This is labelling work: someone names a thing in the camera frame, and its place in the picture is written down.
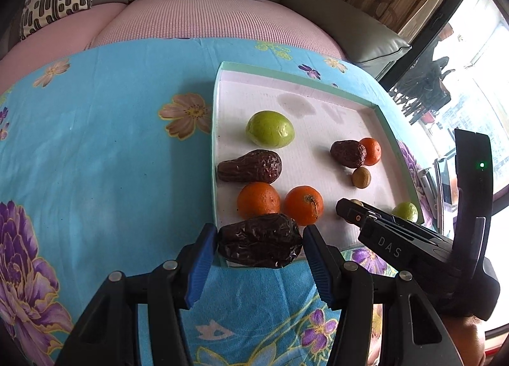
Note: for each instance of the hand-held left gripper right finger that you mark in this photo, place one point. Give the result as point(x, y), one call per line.
point(318, 266)

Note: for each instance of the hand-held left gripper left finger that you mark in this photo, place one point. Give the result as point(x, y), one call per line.
point(201, 270)

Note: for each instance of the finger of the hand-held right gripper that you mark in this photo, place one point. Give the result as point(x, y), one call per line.
point(352, 215)
point(393, 221)

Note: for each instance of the small brown round fruit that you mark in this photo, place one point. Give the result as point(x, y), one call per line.
point(361, 178)
point(355, 203)

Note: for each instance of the small green fruit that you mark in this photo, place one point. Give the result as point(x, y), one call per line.
point(405, 211)

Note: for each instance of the orange tangerine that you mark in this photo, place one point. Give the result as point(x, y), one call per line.
point(304, 205)
point(258, 199)
point(373, 151)

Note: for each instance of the dark brown wrinkled date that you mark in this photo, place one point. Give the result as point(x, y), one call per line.
point(249, 166)
point(260, 242)
point(348, 153)

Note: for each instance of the white tray with green rim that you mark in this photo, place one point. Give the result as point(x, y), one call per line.
point(318, 127)

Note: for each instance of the person's right forearm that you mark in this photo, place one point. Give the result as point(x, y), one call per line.
point(465, 338)

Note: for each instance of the grey tablet stand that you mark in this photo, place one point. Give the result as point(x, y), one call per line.
point(427, 191)

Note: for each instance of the red flower pot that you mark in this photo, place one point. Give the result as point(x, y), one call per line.
point(428, 117)

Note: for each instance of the large green fruit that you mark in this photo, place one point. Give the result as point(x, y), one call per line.
point(270, 129)

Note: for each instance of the black metal chair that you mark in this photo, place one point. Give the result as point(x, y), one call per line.
point(425, 87)

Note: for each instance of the blue floral blanket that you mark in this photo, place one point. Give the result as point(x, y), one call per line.
point(99, 143)

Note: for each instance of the grey leather sofa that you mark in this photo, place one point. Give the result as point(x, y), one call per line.
point(358, 28)

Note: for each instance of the tablet with white frame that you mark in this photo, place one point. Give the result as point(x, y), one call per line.
point(447, 183)

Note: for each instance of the dark window frame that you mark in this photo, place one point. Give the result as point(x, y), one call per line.
point(433, 35)

